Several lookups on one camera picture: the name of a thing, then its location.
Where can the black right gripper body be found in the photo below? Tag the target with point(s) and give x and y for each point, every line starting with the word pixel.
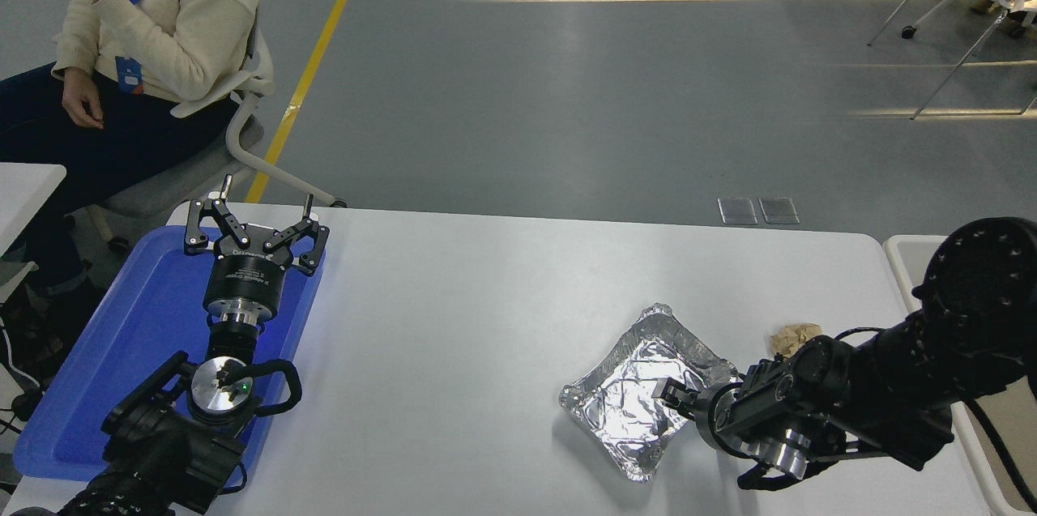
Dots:
pixel 708 419

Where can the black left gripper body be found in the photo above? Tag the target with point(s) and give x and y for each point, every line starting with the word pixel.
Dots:
pixel 243 273

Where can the silver foil tray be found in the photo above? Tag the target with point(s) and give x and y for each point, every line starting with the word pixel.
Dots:
pixel 624 402

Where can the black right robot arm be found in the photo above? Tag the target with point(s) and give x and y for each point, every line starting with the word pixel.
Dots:
pixel 891 386

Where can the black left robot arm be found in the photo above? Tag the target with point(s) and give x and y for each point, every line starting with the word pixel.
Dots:
pixel 162 451

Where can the metal floor plate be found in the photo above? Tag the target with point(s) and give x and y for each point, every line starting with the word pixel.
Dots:
pixel 779 211
pixel 737 211

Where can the person's left hand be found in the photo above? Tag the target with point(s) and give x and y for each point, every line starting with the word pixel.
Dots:
pixel 81 99

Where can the white office chair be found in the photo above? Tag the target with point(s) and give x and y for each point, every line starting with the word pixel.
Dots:
pixel 243 127

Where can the crumpled tan paper ball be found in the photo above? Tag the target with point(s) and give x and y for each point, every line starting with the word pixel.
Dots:
pixel 792 335

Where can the blue plastic tray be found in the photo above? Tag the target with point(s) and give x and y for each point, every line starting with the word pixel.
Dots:
pixel 121 338

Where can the small white side table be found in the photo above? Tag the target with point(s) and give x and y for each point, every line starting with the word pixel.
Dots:
pixel 24 188

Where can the person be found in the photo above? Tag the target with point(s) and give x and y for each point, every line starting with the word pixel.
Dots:
pixel 186 14

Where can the large pale bin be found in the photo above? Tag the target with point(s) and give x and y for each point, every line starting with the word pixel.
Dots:
pixel 901 253

